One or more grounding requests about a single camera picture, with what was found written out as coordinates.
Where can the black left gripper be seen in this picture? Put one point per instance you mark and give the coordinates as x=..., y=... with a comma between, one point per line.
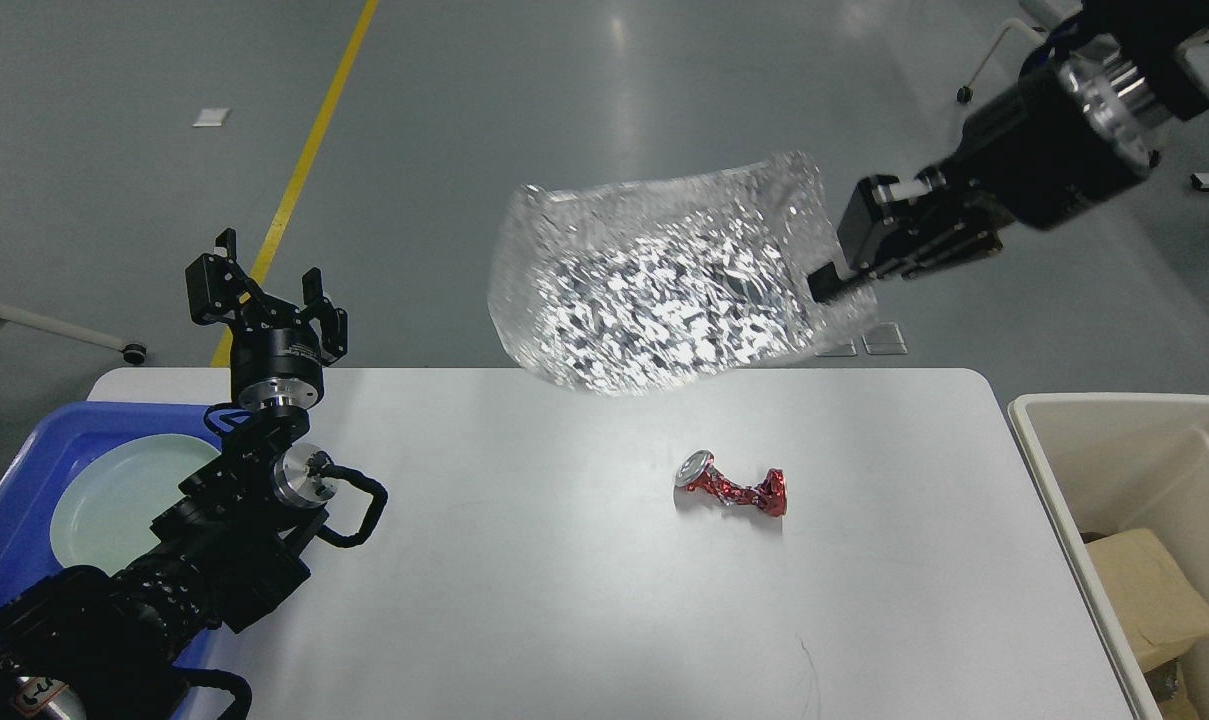
x=268, y=366

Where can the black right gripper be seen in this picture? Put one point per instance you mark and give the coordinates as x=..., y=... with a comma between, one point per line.
x=1066, y=137

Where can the light green plate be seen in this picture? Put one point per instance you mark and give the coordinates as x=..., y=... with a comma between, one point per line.
x=104, y=517

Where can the aluminium foil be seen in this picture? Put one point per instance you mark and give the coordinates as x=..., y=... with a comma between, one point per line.
x=636, y=287

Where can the crushed red can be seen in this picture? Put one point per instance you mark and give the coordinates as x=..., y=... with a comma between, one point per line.
x=699, y=472

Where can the brown paper bag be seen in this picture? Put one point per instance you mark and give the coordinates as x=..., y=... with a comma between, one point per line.
x=1161, y=614

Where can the clear plastic wrapper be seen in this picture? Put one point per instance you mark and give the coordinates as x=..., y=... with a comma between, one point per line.
x=1166, y=684

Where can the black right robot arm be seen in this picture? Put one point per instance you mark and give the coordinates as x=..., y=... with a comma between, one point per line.
x=1153, y=34

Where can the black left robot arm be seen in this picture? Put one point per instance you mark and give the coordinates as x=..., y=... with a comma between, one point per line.
x=86, y=644

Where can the right floor plate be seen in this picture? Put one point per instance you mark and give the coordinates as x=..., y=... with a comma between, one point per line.
x=885, y=339

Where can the floor plate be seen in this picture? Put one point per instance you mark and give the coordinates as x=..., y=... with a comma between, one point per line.
x=885, y=339
x=844, y=349

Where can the left floor plate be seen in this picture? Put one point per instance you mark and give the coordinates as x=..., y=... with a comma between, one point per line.
x=844, y=349

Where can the white stand leg with caster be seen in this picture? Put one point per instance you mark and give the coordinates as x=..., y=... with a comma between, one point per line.
x=54, y=330

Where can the white floor marker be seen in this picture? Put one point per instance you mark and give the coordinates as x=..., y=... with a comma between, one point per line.
x=208, y=118

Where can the white office chair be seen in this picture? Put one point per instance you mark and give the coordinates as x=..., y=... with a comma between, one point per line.
x=1032, y=27

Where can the beige plastic bin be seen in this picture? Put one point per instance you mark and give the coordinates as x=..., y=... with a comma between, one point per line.
x=1107, y=462

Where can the blue plastic tray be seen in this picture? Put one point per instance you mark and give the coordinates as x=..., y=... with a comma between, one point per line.
x=56, y=450

